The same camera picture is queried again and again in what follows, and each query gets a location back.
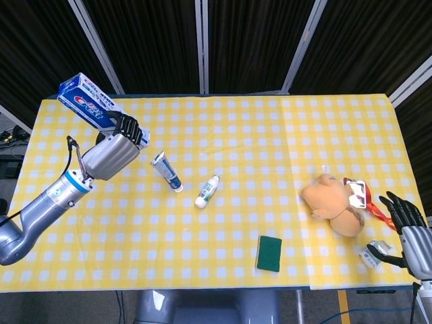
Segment white plastic bottle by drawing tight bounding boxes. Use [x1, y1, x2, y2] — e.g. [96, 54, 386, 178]
[194, 174, 221, 209]

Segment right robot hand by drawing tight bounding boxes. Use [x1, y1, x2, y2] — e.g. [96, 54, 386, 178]
[367, 191, 432, 281]

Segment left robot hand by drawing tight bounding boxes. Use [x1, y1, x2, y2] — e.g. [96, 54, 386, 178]
[82, 109, 144, 182]

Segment white screen frame post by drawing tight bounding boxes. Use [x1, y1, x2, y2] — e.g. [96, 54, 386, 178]
[194, 0, 210, 95]
[0, 103, 34, 133]
[67, 0, 126, 95]
[387, 55, 432, 106]
[281, 0, 325, 94]

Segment white blue toothpaste tube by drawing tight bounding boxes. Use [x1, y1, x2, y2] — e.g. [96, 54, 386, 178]
[150, 151, 184, 193]

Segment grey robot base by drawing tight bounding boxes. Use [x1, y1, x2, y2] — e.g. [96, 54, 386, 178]
[134, 289, 281, 324]

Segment green yellow sponge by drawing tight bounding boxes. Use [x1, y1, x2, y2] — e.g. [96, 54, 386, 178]
[256, 235, 283, 272]

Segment tan plush toy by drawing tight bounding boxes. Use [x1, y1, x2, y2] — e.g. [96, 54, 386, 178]
[300, 173, 367, 237]

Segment black folding screen panel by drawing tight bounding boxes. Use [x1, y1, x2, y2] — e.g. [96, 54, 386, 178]
[292, 0, 432, 97]
[0, 0, 116, 119]
[82, 0, 205, 95]
[208, 0, 317, 94]

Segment red ribbon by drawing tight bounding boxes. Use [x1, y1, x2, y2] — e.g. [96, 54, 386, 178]
[366, 188, 398, 231]

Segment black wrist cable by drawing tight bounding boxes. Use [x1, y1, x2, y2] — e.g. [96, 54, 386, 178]
[65, 135, 92, 182]

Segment white red toy glasses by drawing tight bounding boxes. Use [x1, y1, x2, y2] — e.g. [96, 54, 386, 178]
[343, 178, 369, 209]

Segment black floor cables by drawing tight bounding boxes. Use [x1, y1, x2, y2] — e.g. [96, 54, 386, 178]
[0, 124, 32, 151]

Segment small white crumpled packet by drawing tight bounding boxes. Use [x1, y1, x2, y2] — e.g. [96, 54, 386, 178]
[358, 239, 392, 270]

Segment yellow white checked tablecloth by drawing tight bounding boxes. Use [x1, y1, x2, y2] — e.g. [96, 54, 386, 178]
[7, 92, 416, 291]

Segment blue white toothpaste box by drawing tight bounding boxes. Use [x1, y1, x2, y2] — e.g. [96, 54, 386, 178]
[56, 72, 152, 149]

